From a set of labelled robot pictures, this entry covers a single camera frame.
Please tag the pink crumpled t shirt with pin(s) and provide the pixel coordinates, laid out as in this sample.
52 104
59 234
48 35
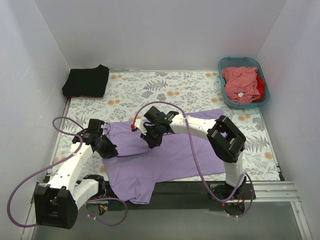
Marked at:
241 84

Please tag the purple t shirt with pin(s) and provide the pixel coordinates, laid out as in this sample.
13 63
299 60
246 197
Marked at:
134 172

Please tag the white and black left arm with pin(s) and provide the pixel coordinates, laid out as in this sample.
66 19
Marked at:
58 202

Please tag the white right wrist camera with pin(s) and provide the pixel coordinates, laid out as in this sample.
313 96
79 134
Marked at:
138 125

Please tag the aluminium front rail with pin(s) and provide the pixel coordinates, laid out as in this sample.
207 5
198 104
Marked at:
261 191

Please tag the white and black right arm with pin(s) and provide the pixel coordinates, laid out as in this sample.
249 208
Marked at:
227 141

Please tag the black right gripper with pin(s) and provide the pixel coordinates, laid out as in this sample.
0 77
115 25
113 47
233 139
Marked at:
152 136

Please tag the red crumpled t shirt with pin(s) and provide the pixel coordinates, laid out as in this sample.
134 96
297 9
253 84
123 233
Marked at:
260 87

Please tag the teal plastic laundry basket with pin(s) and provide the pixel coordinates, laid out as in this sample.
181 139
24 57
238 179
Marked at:
238 62

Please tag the black robot base mount plate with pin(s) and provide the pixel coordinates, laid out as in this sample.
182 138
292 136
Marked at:
185 195

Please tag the folded black t shirt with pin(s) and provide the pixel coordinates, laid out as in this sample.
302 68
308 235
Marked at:
89 82

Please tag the floral patterned table mat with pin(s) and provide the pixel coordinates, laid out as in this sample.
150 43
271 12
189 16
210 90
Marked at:
128 94

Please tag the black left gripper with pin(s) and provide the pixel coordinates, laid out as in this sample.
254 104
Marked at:
107 149

